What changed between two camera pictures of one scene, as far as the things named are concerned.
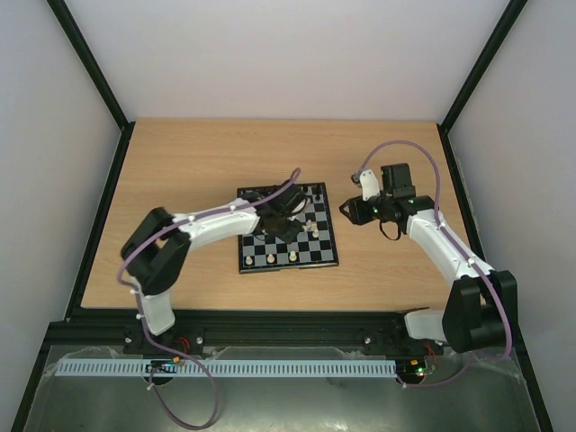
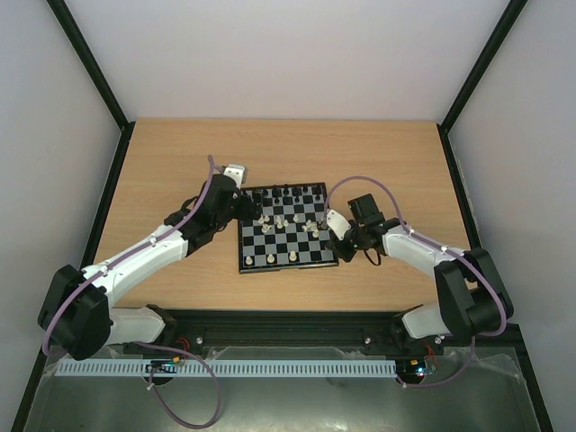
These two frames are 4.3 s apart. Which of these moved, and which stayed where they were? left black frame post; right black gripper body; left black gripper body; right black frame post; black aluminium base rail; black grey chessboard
Moved: left black gripper body; right black gripper body
Stayed: black grey chessboard; left black frame post; black aluminium base rail; right black frame post
